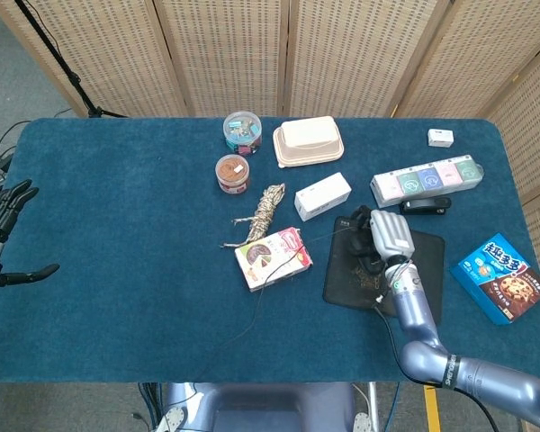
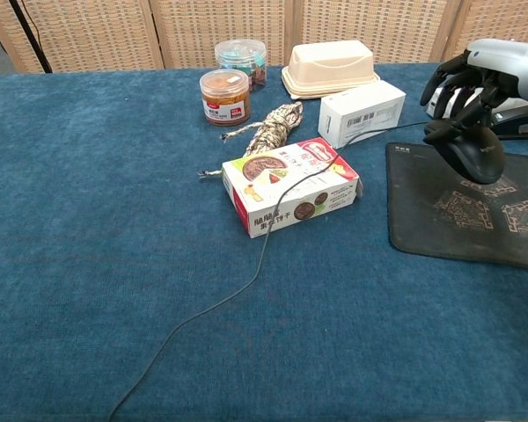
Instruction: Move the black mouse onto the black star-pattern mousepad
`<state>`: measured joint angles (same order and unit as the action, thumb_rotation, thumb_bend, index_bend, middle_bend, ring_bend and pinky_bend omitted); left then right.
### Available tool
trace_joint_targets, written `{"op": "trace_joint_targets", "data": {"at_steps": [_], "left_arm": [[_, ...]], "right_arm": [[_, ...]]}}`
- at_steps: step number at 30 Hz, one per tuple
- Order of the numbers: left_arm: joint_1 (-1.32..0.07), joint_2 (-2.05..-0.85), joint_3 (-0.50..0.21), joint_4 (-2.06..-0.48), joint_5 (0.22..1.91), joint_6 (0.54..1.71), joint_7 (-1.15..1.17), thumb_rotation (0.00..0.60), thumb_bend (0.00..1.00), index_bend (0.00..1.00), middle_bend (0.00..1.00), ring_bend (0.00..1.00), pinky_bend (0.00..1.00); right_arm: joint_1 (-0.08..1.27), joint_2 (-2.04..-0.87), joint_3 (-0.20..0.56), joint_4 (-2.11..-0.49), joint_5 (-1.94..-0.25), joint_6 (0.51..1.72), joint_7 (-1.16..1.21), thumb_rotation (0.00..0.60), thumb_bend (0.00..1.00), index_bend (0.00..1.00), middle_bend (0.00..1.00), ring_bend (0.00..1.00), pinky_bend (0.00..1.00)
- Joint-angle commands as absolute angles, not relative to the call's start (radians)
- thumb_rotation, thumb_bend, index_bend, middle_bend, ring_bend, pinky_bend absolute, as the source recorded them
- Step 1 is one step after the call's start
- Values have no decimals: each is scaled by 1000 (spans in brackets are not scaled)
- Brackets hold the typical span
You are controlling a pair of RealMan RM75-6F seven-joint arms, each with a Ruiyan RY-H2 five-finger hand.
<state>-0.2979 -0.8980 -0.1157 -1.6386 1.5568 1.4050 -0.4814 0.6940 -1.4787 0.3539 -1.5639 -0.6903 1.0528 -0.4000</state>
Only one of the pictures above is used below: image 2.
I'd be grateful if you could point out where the black computer mouse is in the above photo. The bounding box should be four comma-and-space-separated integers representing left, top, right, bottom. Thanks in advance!
423, 118, 506, 186

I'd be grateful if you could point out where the white rectangular cardboard box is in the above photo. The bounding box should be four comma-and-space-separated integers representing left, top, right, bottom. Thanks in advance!
318, 80, 407, 149

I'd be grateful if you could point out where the black stapler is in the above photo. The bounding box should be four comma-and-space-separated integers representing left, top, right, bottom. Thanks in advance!
490, 101, 528, 140

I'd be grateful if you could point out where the black tripod stand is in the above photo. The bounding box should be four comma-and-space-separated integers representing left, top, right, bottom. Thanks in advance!
8, 0, 54, 74

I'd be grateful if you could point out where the beige plastic lunch container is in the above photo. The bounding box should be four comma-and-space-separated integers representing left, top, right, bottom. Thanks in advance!
281, 40, 381, 101

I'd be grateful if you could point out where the blue carpet table cover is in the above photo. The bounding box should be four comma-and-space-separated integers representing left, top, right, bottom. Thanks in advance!
0, 62, 528, 422

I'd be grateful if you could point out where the woven wooden folding screen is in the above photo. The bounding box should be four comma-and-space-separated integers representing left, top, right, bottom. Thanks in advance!
0, 0, 528, 75

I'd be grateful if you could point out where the white red biscuit box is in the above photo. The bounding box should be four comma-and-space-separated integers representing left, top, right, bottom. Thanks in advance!
222, 136, 363, 240

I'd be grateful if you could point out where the clear jar of binder clips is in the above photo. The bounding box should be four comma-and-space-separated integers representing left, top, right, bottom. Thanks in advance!
214, 39, 268, 93

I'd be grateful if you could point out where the black mouse cable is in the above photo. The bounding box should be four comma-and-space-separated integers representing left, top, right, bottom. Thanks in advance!
108, 121, 429, 422

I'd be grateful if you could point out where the clear jar with brown contents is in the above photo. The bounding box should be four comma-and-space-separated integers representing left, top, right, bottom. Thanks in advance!
199, 69, 252, 127

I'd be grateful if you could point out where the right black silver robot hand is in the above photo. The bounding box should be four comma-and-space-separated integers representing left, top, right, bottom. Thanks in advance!
420, 38, 528, 146

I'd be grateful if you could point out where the black patterned mouse pad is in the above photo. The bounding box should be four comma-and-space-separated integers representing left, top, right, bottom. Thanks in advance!
385, 142, 528, 272

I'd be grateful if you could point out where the coiled beige rope bundle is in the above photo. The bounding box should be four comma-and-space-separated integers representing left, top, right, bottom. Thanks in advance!
196, 100, 304, 181

